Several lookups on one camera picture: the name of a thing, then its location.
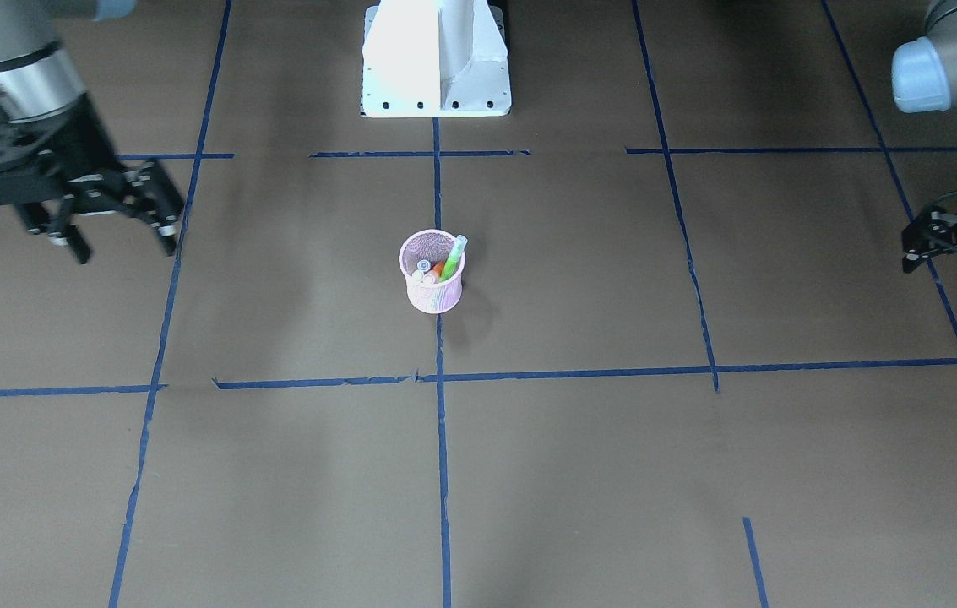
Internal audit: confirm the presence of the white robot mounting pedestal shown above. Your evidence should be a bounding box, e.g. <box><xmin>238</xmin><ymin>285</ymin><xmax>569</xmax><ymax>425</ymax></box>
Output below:
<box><xmin>360</xmin><ymin>1</ymin><xmax>513</xmax><ymax>119</ymax></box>

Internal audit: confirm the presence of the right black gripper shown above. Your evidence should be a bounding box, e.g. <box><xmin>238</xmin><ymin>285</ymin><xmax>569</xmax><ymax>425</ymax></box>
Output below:
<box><xmin>0</xmin><ymin>94</ymin><xmax>185</xmax><ymax>264</ymax></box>

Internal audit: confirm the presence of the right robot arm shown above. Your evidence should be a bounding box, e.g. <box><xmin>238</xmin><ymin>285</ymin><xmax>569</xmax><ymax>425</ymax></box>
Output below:
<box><xmin>0</xmin><ymin>1</ymin><xmax>184</xmax><ymax>264</ymax></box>

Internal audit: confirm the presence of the pink mesh pen holder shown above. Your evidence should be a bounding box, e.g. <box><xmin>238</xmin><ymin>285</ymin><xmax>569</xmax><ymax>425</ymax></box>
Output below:
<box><xmin>398</xmin><ymin>230</ymin><xmax>468</xmax><ymax>315</ymax></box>

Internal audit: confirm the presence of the green highlighter pen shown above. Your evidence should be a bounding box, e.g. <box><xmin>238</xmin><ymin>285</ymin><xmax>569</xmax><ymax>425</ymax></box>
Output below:
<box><xmin>438</xmin><ymin>234</ymin><xmax>468</xmax><ymax>282</ymax></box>

